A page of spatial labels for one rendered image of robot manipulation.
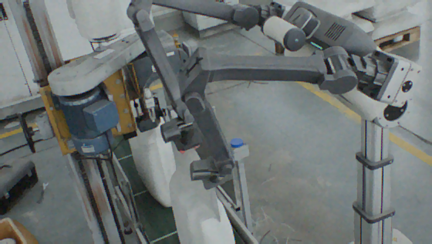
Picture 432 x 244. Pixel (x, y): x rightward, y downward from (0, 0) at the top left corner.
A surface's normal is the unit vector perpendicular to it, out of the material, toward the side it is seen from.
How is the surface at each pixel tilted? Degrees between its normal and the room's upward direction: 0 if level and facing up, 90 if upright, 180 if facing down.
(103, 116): 90
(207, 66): 30
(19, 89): 90
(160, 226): 0
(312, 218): 0
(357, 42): 66
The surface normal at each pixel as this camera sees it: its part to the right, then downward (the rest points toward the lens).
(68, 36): 0.43, 0.40
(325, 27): -0.70, -0.47
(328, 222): -0.14, -0.86
